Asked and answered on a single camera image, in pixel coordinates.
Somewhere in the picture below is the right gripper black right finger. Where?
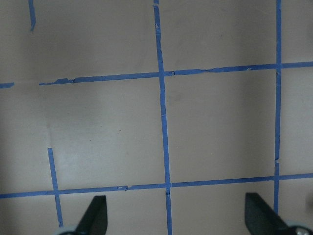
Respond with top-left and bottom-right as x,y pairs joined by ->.
245,193 -> 291,235

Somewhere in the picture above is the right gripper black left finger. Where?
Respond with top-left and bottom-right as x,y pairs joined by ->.
74,195 -> 108,235

